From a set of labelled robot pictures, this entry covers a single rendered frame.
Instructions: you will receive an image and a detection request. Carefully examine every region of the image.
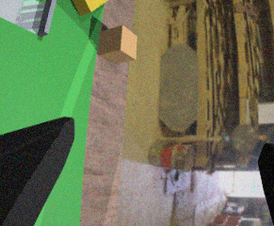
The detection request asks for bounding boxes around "yellow rectangular block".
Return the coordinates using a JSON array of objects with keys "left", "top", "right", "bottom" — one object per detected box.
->
[{"left": 73, "top": 0, "right": 107, "bottom": 15}]

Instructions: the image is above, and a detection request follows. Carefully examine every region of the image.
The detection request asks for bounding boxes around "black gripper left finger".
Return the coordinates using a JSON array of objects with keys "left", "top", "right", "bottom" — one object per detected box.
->
[{"left": 0, "top": 117, "right": 75, "bottom": 226}]

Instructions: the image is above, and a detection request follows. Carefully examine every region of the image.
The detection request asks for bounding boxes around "tan cube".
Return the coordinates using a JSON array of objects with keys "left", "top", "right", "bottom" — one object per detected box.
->
[{"left": 99, "top": 26, "right": 137, "bottom": 64}]

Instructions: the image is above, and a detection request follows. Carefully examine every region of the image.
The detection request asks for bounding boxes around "green putting mat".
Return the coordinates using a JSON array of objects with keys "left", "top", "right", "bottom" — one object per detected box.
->
[{"left": 0, "top": 0, "right": 105, "bottom": 226}]

